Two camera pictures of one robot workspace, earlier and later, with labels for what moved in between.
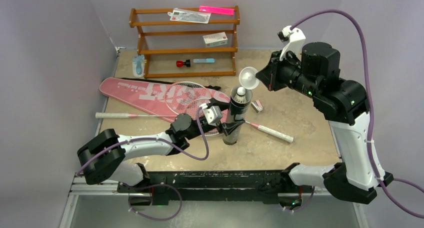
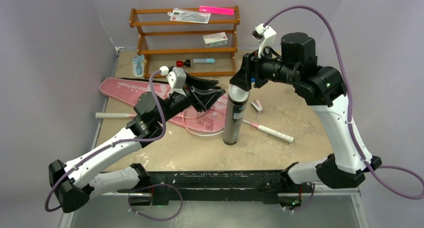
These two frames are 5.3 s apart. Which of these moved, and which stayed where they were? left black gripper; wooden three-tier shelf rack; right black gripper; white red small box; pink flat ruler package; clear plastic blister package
Moved: left black gripper; right black gripper
Stayed: white red small box; wooden three-tier shelf rack; clear plastic blister package; pink flat ruler package
